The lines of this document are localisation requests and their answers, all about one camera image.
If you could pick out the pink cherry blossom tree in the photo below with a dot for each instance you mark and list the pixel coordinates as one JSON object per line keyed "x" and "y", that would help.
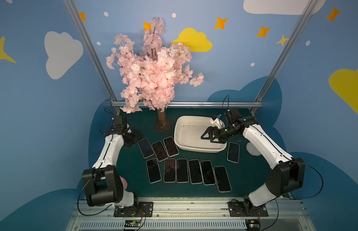
{"x": 150, "y": 76}

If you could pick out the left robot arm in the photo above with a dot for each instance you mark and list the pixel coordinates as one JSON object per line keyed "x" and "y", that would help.
{"x": 102, "y": 183}

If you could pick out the white round lid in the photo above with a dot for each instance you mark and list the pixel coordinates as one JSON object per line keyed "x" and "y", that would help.
{"x": 252, "y": 150}

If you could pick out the phone rose case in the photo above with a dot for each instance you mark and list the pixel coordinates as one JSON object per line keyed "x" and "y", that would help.
{"x": 170, "y": 170}

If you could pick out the right circuit board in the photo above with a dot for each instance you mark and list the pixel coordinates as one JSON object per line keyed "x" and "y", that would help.
{"x": 252, "y": 225}

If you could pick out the left circuit board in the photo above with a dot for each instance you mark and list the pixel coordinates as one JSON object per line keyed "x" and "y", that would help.
{"x": 134, "y": 224}

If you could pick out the phone grey case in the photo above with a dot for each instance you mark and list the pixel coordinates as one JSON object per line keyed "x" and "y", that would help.
{"x": 160, "y": 151}

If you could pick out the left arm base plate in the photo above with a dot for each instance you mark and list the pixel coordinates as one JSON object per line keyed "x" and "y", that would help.
{"x": 143, "y": 209}

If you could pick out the circuit board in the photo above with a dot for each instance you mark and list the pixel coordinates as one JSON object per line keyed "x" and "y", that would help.
{"x": 252, "y": 225}
{"x": 134, "y": 224}

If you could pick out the phone salmon case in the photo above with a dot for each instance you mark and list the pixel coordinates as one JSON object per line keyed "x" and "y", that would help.
{"x": 233, "y": 152}

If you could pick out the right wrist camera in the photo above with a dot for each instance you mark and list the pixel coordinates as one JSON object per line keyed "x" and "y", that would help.
{"x": 216, "y": 121}

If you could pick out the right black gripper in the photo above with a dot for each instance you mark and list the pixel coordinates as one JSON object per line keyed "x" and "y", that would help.
{"x": 216, "y": 135}

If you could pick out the phone white case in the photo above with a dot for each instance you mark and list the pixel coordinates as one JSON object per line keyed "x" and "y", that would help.
{"x": 207, "y": 172}

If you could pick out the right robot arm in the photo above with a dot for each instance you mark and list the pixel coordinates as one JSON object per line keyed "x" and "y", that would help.
{"x": 287, "y": 173}

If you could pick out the phone pale blue case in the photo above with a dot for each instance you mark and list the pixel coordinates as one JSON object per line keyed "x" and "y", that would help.
{"x": 145, "y": 148}

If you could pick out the phone cream case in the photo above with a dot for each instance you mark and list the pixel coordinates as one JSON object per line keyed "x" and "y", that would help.
{"x": 170, "y": 146}

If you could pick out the white plastic storage box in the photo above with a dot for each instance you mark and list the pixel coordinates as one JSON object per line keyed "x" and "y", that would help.
{"x": 188, "y": 132}

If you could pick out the pink spray bottle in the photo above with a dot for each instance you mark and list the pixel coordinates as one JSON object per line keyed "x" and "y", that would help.
{"x": 124, "y": 183}

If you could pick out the phone coral case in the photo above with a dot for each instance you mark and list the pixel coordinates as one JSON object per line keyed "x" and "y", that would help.
{"x": 182, "y": 171}

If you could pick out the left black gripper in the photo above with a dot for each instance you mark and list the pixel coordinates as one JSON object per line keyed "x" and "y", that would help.
{"x": 131, "y": 137}

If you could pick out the phone light pink case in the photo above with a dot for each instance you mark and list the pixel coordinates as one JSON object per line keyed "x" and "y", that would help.
{"x": 222, "y": 179}

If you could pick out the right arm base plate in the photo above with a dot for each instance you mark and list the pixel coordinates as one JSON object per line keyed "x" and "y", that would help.
{"x": 245, "y": 209}

